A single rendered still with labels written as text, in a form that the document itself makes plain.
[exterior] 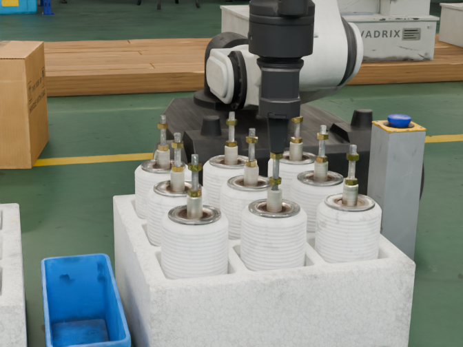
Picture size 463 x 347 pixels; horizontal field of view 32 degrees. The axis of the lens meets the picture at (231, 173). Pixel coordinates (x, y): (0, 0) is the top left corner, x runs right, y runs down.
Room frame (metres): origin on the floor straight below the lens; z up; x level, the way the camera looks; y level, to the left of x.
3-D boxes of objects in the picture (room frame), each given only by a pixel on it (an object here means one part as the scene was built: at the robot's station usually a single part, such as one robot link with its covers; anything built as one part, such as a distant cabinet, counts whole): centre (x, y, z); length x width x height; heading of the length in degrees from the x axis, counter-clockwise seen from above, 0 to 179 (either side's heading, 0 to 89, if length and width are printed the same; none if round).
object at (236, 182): (1.20, -0.03, 0.25); 0.08 x 0.08 x 0.01
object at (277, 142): (1.07, -0.06, 0.37); 0.03 x 0.02 x 0.06; 89
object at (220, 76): (1.97, -0.05, 0.28); 0.21 x 0.20 x 0.13; 16
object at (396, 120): (1.35, -0.29, 0.32); 0.04 x 0.04 x 0.02
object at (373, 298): (1.20, -0.03, 0.09); 0.39 x 0.39 x 0.18; 16
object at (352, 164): (1.12, -0.18, 0.30); 0.01 x 0.01 x 0.08
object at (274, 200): (1.09, -0.06, 0.26); 0.02 x 0.02 x 0.03
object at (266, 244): (1.09, -0.06, 0.16); 0.10 x 0.10 x 0.18
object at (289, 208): (1.09, -0.06, 0.25); 0.08 x 0.08 x 0.01
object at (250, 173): (1.20, -0.03, 0.26); 0.02 x 0.02 x 0.03
